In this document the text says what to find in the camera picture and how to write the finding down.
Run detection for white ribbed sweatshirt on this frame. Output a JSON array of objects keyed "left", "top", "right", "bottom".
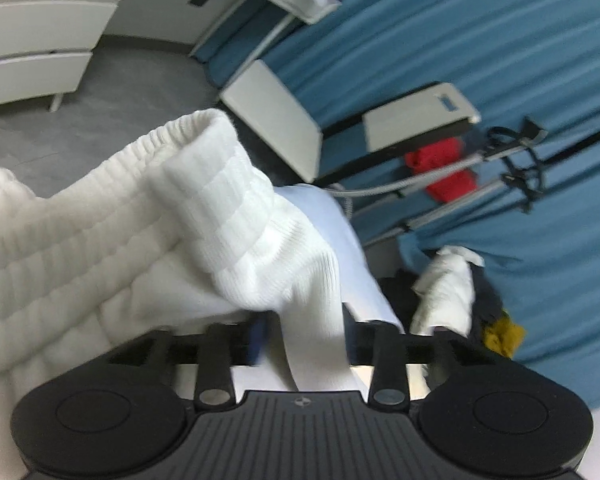
[{"left": 0, "top": 107, "right": 406, "bottom": 480}]

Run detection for blue curtain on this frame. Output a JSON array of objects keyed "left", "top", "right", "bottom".
[
  {"left": 365, "top": 132, "right": 600, "bottom": 411},
  {"left": 195, "top": 0, "right": 600, "bottom": 201}
]

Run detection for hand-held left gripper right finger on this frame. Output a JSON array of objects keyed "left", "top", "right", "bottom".
[{"left": 342, "top": 310, "right": 491, "bottom": 410}]

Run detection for red cloth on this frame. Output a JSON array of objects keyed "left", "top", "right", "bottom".
[{"left": 404, "top": 139, "right": 479, "bottom": 204}]

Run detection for white pants with striped tape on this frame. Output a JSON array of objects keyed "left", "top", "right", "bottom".
[{"left": 410, "top": 245, "right": 487, "bottom": 342}]

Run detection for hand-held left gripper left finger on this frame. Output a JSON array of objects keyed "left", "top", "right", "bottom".
[{"left": 107, "top": 322, "right": 268, "bottom": 411}]

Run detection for grey panel with blue label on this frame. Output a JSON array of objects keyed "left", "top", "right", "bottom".
[{"left": 361, "top": 82, "right": 482, "bottom": 154}]

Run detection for white folding board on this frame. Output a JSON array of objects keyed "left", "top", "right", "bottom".
[{"left": 219, "top": 59, "right": 327, "bottom": 184}]

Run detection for white drawer chest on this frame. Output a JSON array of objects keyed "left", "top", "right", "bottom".
[{"left": 0, "top": 0, "right": 120, "bottom": 128}]

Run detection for mustard yellow garment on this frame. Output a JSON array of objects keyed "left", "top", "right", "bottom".
[{"left": 481, "top": 310, "right": 527, "bottom": 359}]

